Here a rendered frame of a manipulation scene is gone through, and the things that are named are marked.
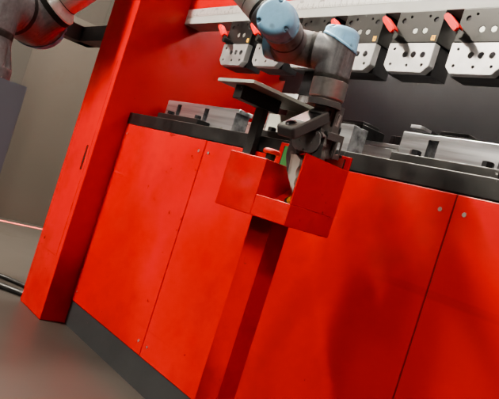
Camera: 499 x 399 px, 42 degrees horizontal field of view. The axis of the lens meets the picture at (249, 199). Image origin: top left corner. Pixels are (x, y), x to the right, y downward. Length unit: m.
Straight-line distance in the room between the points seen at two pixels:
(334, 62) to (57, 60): 3.97
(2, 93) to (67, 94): 3.76
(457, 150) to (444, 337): 0.46
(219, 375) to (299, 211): 0.39
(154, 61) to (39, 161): 2.65
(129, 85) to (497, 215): 1.68
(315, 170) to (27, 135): 3.98
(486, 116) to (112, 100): 1.37
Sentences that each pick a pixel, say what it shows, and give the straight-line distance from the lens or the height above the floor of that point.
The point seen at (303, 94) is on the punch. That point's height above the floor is 1.05.
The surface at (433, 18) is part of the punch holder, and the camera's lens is 1.77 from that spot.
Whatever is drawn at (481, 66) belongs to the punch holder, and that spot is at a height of 1.14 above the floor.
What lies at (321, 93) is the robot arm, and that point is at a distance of 1.36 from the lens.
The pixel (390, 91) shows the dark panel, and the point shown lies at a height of 1.23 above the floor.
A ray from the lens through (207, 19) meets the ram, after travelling 2.62.
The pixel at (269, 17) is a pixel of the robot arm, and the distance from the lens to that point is 1.26.
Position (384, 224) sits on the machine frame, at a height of 0.73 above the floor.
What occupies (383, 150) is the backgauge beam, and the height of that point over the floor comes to 0.96.
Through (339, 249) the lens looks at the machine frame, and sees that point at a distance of 1.57.
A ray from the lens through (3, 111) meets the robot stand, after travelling 1.48.
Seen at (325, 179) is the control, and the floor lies 0.78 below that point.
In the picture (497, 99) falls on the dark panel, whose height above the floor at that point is 1.23.
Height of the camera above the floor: 0.69
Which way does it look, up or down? level
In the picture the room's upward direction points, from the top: 18 degrees clockwise
